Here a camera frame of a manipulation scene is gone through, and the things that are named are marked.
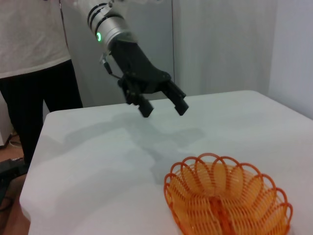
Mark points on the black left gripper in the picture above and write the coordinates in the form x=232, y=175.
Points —
x=133, y=63

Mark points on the person in white shirt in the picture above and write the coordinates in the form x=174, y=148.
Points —
x=29, y=36

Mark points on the black equipment on floor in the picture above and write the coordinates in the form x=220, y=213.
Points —
x=11, y=169

